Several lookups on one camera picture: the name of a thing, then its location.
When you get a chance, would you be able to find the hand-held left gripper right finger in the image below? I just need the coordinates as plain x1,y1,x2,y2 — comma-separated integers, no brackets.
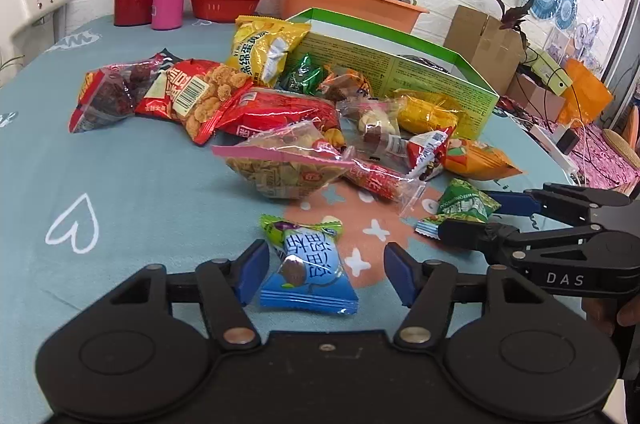
383,242,557,352

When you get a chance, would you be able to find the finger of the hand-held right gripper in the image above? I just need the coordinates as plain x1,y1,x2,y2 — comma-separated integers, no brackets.
438,218,609,265
487,183,634,227

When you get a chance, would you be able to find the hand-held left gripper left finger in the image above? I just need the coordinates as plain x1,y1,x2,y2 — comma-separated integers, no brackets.
97,239,271,352

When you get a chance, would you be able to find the green pea snack packet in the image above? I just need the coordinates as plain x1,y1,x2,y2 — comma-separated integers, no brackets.
414,178,502,237

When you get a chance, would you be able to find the blue and green candy packet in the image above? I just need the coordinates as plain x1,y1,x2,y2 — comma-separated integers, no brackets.
258,213,359,315

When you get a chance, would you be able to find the green cardboard box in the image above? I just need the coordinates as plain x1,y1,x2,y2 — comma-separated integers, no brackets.
284,7,501,139

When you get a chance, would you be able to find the red fried snack packet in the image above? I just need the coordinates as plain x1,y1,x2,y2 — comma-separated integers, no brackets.
136,59,253,147

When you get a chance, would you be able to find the person's right hand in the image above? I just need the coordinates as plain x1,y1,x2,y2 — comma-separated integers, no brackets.
581,295,640,338

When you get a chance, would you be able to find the orange snack packet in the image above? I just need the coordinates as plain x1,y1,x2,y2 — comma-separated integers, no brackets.
444,139,527,183

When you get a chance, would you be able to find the white power strip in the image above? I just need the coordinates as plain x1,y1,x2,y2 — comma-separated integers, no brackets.
529,124,587,179

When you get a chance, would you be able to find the black power adapter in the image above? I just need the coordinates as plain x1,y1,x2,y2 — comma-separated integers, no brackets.
555,129,581,155

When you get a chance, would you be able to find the small red and white packet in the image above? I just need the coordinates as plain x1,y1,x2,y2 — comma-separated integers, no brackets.
404,128,455,183

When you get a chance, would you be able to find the pink floral cloth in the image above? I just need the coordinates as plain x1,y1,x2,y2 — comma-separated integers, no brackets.
569,123,640,195

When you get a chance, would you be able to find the red sausage stick packet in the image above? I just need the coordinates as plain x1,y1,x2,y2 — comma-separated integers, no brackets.
344,153,427,217

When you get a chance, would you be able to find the low cardboard box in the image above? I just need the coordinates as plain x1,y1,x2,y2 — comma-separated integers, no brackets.
506,72,567,125

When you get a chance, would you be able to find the pink-edged clear seed packet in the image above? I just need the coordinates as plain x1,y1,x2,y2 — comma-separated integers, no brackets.
212,126,357,203

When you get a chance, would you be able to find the woven straw cushion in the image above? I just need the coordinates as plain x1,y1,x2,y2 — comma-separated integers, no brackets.
602,128,640,171

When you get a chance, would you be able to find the teal printed tablecloth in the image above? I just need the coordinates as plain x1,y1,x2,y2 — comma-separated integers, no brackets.
0,11,587,424

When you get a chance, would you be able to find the yellow cake packet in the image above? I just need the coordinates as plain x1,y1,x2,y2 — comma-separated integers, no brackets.
394,90,467,139

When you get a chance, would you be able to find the orange bag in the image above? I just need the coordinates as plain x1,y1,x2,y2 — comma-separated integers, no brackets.
557,58,614,125

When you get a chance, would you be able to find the small pale green box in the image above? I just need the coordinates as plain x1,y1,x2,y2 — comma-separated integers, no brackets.
524,50,574,93

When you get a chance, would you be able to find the clear mixed candy packet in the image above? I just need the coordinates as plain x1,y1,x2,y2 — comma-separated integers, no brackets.
337,98,408,155

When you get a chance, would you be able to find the red nut packet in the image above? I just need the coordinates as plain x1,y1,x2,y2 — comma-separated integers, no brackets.
215,88,347,151

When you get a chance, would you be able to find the tall cardboard box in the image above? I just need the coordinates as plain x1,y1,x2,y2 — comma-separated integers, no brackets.
443,4,527,80

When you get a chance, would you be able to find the dark red plant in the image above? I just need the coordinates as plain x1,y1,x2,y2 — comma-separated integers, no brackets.
489,0,537,35

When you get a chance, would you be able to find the small orange-brown candy packet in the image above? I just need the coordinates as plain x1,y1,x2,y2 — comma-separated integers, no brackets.
319,66,375,103

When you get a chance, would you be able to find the small blue decorative plate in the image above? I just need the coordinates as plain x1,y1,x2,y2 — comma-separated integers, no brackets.
555,0,579,30

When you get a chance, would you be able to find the small green candy packet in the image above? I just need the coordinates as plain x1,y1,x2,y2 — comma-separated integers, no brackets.
276,52,327,97

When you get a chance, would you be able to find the large yellow snack packet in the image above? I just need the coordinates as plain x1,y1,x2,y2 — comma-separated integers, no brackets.
225,16,312,88

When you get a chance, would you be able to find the clear red dates packet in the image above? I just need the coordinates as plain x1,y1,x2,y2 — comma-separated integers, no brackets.
68,58,168,135

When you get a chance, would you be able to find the dark snack packet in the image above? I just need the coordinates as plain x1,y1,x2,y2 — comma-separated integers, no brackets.
149,48,185,70

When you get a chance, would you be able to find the orange plastic basin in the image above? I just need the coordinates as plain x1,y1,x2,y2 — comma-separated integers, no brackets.
274,0,431,36

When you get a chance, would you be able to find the red plastic basin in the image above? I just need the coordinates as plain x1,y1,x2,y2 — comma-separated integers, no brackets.
184,0,268,23

